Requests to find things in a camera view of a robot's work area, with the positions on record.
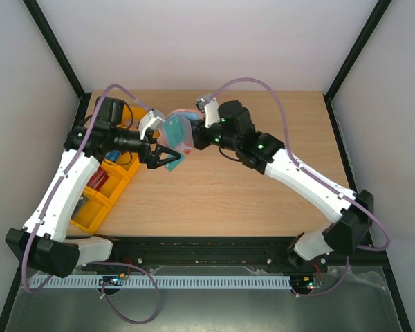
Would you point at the grey slotted cable duct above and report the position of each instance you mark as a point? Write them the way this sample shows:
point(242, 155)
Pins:
point(252, 282)

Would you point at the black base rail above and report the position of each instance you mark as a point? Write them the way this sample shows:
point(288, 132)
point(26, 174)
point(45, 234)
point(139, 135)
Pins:
point(273, 254)

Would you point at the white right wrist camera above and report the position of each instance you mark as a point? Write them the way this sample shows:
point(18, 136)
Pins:
point(208, 105)

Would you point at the black card stack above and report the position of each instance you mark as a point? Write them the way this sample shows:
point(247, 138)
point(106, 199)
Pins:
point(80, 204)

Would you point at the black right frame post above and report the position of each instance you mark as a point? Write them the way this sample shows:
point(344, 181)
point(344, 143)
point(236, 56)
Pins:
point(363, 37)

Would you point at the teal credit card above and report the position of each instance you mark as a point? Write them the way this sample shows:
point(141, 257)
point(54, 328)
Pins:
point(174, 164)

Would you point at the black frame post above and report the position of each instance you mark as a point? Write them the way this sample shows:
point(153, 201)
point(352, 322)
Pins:
point(56, 49)
point(363, 37)

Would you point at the blue card stack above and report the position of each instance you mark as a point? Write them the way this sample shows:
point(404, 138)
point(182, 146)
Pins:
point(113, 156)

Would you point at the yellow bin top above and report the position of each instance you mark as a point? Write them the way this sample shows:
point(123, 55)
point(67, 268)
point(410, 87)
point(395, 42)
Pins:
point(132, 116)

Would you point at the red card stack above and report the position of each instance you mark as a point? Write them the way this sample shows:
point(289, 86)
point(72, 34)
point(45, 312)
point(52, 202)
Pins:
point(98, 179)

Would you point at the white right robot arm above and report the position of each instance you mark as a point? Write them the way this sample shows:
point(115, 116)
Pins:
point(229, 126)

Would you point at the yellow bin bottom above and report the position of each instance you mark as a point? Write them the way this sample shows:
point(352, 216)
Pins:
point(93, 212)

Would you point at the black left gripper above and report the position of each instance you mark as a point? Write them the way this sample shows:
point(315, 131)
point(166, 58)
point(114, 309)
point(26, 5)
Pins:
point(152, 160)

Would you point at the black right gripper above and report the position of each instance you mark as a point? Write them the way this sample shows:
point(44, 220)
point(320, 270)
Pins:
point(198, 135)

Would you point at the black left frame post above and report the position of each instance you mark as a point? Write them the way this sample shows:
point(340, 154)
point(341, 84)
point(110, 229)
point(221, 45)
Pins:
point(56, 49)

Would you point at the pink card holder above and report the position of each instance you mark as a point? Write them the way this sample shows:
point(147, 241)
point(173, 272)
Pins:
point(186, 147)

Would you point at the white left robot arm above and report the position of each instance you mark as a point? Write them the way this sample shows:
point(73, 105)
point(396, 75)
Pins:
point(40, 243)

